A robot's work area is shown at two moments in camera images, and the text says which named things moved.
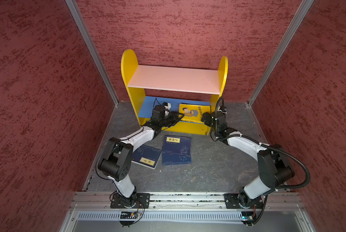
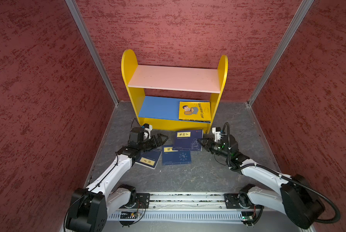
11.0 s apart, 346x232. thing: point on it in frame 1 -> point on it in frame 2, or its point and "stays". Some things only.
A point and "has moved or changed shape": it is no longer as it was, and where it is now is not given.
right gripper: (209, 118) -> (209, 141)
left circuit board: (128, 215) stays
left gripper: (175, 117) -> (154, 141)
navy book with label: (177, 144) has moved or changed shape
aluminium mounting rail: (99, 200) stays
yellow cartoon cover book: (193, 112) stays
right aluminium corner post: (294, 24) stays
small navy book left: (146, 156) stays
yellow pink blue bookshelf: (148, 86) stays
